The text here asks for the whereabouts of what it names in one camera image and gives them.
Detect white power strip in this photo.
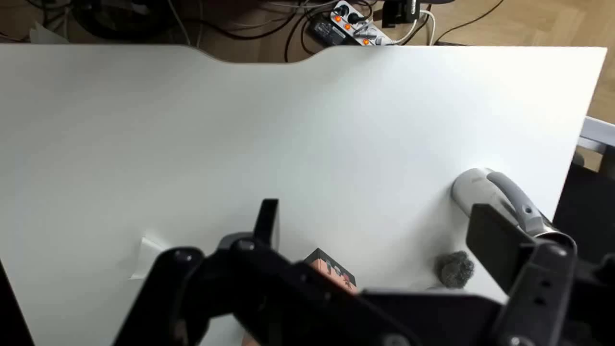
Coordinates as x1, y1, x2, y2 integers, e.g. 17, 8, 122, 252
307, 0, 391, 46

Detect small dark patterned box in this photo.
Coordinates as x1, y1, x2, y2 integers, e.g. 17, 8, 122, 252
305, 248, 359, 294

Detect black cables on floor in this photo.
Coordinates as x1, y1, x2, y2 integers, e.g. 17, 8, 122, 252
24, 0, 507, 63

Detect dark furniture beside table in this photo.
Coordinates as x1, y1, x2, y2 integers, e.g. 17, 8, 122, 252
555, 117, 615, 261

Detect grey white handheld device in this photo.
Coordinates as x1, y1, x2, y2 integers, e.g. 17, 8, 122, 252
449, 167, 553, 238

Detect small grey crumpled lump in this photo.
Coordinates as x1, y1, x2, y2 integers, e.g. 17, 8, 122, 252
435, 252, 474, 288

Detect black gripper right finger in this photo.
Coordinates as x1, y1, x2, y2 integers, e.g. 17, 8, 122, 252
464, 204, 576, 302

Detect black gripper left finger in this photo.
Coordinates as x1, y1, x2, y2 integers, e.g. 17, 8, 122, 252
216, 198, 278, 252

